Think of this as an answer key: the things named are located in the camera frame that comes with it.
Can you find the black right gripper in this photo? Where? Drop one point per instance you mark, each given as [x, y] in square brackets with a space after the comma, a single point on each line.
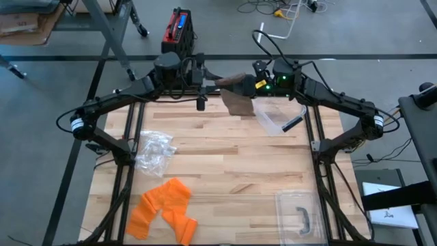
[269, 77]

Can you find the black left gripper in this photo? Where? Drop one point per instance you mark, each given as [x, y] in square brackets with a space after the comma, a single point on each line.
[199, 80]

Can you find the clear plastic box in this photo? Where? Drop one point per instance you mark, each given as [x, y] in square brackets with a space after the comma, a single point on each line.
[276, 116]

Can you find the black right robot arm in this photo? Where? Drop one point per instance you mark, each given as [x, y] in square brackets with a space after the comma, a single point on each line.
[334, 99]

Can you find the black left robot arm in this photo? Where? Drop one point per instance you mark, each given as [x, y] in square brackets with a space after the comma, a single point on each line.
[129, 92]

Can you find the orange elastic bandage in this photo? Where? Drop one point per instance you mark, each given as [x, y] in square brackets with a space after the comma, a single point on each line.
[170, 198]

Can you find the yellow gripper tag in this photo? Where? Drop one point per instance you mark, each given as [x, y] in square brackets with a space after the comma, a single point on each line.
[261, 84]

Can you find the white T-shaped pipe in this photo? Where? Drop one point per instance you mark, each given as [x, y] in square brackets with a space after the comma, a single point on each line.
[260, 34]

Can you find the red black power station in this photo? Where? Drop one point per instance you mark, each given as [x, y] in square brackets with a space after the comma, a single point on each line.
[177, 34]

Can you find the yellow plug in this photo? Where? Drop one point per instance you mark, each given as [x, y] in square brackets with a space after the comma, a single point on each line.
[279, 13]

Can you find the crumpled clear plastic bag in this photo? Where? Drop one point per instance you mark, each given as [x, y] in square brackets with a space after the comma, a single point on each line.
[155, 153]

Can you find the black table clamp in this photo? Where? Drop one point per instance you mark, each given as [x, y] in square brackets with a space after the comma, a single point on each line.
[95, 148]

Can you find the grey flat case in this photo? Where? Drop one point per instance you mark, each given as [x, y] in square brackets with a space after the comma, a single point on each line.
[375, 176]

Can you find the grey black equipment stand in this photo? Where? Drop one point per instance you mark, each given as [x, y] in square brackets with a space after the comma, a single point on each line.
[420, 130]

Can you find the white paper sheet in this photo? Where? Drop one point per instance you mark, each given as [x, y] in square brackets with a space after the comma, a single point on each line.
[392, 218]

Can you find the grey plastic sheet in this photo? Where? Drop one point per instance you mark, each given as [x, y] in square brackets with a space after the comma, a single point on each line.
[27, 5]

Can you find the brown cardboard box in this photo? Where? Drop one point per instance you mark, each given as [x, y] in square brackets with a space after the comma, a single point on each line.
[20, 24]

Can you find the grey table leg with caster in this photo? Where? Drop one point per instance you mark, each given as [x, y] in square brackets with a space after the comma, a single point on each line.
[10, 66]

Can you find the grey metal table frame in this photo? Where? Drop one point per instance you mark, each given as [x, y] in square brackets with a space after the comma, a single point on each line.
[108, 34]

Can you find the black aluminium rig frame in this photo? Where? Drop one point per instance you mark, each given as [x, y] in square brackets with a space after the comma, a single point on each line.
[119, 177]

